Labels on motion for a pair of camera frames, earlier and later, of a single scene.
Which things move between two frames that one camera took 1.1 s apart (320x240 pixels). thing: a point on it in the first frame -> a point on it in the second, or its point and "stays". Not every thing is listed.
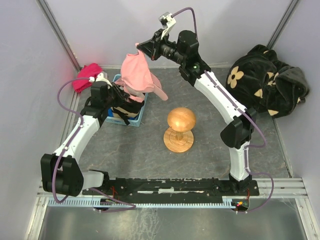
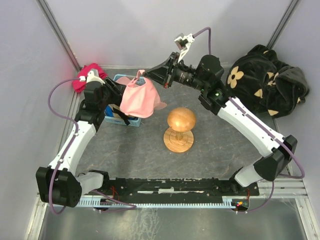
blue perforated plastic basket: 133,122 stays
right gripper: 152,47 -> 158,74
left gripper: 122,96 stays
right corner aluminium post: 282,24 stays
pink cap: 134,94 -> 123,80
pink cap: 136,72 -> 141,100
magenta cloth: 89,70 stays
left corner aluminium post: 59,33 stays
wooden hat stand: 179,137 stays
